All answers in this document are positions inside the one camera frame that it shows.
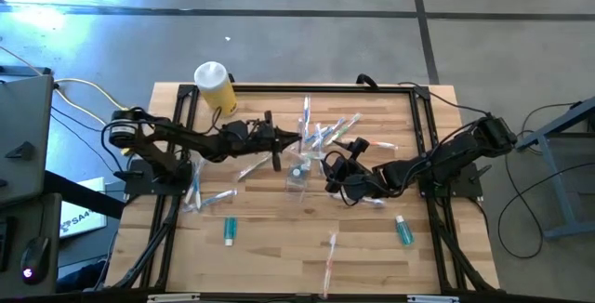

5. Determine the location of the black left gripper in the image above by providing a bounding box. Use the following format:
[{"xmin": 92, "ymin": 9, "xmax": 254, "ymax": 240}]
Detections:
[{"xmin": 230, "ymin": 110, "xmax": 303, "ymax": 173}]

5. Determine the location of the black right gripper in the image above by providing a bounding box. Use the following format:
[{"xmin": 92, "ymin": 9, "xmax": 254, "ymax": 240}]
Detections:
[{"xmin": 323, "ymin": 138, "xmax": 387, "ymax": 207}]

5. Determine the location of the clear plastic bag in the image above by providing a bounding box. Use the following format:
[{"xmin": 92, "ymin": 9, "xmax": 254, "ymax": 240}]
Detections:
[{"xmin": 284, "ymin": 151, "xmax": 313, "ymax": 193}]

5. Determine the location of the yellow canister with white lid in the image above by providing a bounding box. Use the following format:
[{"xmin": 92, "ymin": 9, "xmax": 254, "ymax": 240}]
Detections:
[{"xmin": 193, "ymin": 60, "xmax": 239, "ymax": 119}]

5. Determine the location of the black diagonal bar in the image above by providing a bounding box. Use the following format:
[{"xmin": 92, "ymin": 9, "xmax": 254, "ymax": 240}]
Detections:
[{"xmin": 44, "ymin": 169, "xmax": 126, "ymax": 220}]

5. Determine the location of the white printed label sheet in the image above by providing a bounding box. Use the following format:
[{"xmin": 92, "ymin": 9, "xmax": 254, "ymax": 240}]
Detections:
[{"xmin": 59, "ymin": 177, "xmax": 109, "ymax": 239}]

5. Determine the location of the small black wedge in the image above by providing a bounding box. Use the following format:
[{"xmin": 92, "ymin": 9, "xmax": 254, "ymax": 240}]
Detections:
[{"xmin": 4, "ymin": 139, "xmax": 36, "ymax": 161}]

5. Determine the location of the black computer mouse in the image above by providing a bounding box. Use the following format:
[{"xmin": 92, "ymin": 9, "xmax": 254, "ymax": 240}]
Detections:
[{"xmin": 19, "ymin": 235, "xmax": 51, "ymax": 286}]

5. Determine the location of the dark desk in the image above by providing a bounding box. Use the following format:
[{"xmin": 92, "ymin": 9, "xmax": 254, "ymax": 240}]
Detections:
[{"xmin": 0, "ymin": 193, "xmax": 62, "ymax": 300}]

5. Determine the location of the black aluminium table frame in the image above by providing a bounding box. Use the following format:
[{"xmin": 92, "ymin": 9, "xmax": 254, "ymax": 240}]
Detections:
[{"xmin": 111, "ymin": 83, "xmax": 501, "ymax": 295}]

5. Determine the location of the black cable loop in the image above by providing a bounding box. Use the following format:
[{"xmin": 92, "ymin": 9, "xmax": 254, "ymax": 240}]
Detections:
[{"xmin": 355, "ymin": 72, "xmax": 380, "ymax": 89}]

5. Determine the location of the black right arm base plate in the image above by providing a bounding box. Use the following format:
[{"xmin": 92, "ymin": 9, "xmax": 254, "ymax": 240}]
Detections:
[{"xmin": 417, "ymin": 161, "xmax": 493, "ymax": 202}]

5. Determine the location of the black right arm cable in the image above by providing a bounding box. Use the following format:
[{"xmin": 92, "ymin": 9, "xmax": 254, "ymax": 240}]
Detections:
[{"xmin": 398, "ymin": 81, "xmax": 490, "ymax": 117}]

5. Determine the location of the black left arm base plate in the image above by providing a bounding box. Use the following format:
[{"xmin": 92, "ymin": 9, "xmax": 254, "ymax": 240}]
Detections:
[{"xmin": 113, "ymin": 158, "xmax": 192, "ymax": 197}]

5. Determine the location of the black floor cable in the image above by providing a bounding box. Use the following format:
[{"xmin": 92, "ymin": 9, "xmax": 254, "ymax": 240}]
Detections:
[
  {"xmin": 496, "ymin": 101, "xmax": 595, "ymax": 260},
  {"xmin": 49, "ymin": 104, "xmax": 129, "ymax": 174}
]

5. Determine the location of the blue-gray metal table frame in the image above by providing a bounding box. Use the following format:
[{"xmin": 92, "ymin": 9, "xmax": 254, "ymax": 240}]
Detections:
[{"xmin": 514, "ymin": 96, "xmax": 595, "ymax": 242}]

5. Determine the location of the yellow cable with connector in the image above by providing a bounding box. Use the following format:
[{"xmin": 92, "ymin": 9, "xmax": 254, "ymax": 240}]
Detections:
[{"xmin": 53, "ymin": 77, "xmax": 134, "ymax": 155}]

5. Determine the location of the thin orange cable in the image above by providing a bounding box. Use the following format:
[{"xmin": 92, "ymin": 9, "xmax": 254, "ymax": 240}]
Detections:
[{"xmin": 0, "ymin": 45, "xmax": 42, "ymax": 76}]

